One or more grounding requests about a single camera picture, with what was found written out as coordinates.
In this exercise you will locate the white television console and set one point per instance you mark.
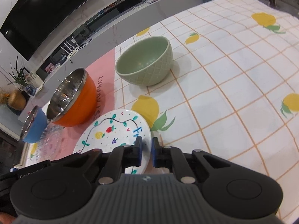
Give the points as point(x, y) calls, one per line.
point(112, 31)

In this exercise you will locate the green ceramic bowl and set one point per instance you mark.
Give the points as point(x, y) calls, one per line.
point(161, 67)

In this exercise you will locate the black television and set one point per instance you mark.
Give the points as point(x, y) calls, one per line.
point(46, 16)

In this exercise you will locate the lemon print checked tablecloth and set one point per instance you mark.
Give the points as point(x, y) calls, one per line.
point(222, 98)

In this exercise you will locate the pink box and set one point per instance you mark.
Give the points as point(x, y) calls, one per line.
point(49, 68)

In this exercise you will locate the person's left hand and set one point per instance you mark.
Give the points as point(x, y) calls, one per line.
point(5, 219)

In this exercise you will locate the blue steel bowl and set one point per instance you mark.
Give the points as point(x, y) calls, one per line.
point(38, 126)

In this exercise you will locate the orange steel bowl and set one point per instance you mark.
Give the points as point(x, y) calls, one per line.
point(81, 107)

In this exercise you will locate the golden gourd vase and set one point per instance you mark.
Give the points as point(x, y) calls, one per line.
point(17, 100)

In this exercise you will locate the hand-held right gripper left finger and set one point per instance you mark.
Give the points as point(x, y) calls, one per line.
point(139, 149)

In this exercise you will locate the painted white plate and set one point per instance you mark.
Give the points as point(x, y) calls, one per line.
point(109, 135)

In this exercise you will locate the clear glass plate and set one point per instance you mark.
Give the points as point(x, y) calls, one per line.
point(50, 142)

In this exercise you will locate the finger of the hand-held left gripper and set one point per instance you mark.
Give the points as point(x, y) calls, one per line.
point(67, 158)

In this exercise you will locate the dried yellow flowers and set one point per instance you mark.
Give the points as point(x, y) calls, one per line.
point(4, 95)

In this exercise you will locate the blue and white small vase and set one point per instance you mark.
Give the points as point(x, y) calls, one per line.
point(30, 90)

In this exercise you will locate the green potted plant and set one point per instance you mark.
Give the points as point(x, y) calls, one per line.
point(19, 77)

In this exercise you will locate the pink table mat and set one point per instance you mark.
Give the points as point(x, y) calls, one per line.
point(102, 93)

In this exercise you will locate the white picture frame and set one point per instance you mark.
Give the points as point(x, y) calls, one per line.
point(35, 78)

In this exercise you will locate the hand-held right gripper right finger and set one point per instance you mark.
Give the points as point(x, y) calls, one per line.
point(154, 151)

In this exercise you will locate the white router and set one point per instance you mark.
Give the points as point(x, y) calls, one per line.
point(70, 45)

